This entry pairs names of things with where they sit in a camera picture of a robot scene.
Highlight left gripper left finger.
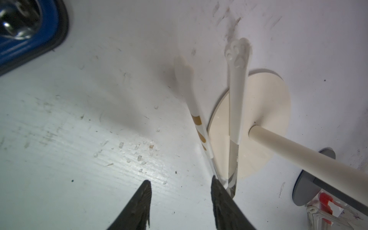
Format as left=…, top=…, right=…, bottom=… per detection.
left=107, top=180, right=152, bottom=230

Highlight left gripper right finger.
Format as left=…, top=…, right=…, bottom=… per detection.
left=211, top=176, right=256, bottom=230

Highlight dark grey utensil rack stand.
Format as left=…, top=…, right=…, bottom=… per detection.
left=292, top=147, right=368, bottom=218

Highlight cream utensil rack stand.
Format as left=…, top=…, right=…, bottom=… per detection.
left=206, top=71, right=368, bottom=208

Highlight white cat paw tongs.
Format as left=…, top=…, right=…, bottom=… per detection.
left=173, top=38, right=253, bottom=197

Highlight white tipped tongs at right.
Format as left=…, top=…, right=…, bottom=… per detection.
left=306, top=206, right=368, bottom=230

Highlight blue stapler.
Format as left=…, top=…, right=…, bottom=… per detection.
left=1, top=0, right=69, bottom=75

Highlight red handled tongs at right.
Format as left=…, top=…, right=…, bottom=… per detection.
left=318, top=192, right=344, bottom=218

